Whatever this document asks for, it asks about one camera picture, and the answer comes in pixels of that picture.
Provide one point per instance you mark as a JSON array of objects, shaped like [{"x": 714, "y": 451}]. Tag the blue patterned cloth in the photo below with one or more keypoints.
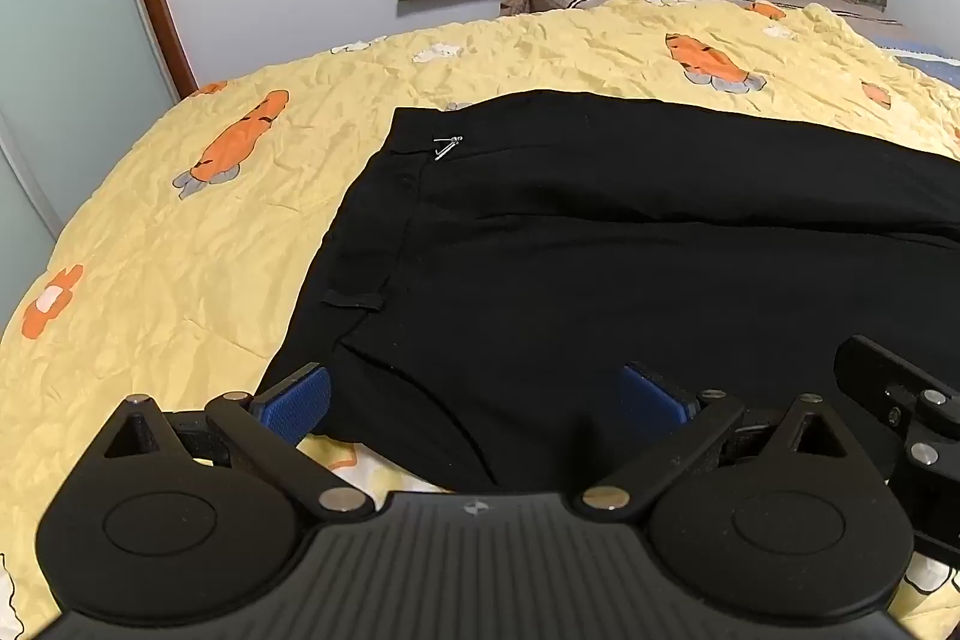
[{"x": 922, "y": 55}]

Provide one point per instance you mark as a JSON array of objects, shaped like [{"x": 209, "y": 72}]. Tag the frosted flower glass door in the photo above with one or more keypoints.
[{"x": 60, "y": 48}]

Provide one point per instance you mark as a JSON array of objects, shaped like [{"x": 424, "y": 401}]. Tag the black pants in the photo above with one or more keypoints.
[{"x": 600, "y": 280}]

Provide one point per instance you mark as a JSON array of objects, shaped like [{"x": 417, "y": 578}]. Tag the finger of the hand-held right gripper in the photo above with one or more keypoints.
[{"x": 896, "y": 385}]

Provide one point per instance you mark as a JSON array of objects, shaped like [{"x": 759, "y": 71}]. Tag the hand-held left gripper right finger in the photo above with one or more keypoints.
[{"x": 654, "y": 394}]

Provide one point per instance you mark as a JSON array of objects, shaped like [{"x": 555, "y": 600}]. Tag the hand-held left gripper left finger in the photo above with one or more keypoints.
[{"x": 294, "y": 401}]

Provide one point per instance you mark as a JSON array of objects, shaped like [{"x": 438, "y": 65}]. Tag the yellow carrot print blanket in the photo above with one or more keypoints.
[{"x": 187, "y": 220}]

